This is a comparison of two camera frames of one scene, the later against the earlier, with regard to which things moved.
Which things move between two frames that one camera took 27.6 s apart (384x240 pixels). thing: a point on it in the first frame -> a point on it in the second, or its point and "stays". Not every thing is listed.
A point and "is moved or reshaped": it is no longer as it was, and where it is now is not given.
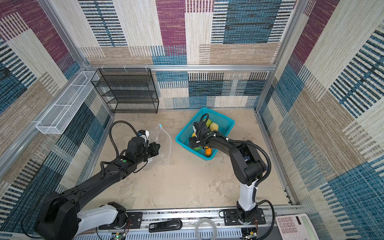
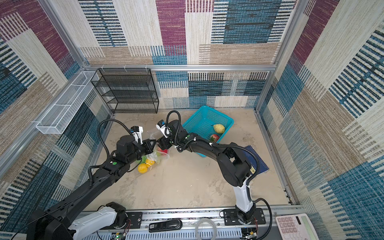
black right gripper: (193, 142) -> (163, 143)
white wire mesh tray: (58, 117) stays
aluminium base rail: (205, 223) stays
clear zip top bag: (159, 135) is moved or reshaped
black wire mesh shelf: (127, 90) stays
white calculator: (296, 227) stays
